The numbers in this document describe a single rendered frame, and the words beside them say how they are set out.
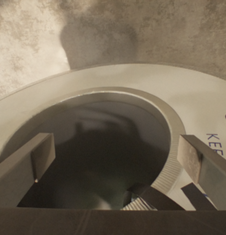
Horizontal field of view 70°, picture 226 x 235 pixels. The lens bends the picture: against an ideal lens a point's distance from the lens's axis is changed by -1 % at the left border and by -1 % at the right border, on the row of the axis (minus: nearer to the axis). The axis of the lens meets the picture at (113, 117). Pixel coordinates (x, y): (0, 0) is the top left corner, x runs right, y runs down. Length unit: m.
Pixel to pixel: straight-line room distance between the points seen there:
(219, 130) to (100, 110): 0.47
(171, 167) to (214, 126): 0.18
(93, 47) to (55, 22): 0.28
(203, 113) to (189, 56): 0.72
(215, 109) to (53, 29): 1.05
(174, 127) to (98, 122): 0.42
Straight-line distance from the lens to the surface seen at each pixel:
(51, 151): 0.17
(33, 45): 1.36
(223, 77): 0.77
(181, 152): 0.17
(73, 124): 0.79
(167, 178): 0.37
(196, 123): 0.50
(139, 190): 0.37
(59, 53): 1.29
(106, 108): 0.74
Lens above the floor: 1.12
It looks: 51 degrees down
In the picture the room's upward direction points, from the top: 168 degrees counter-clockwise
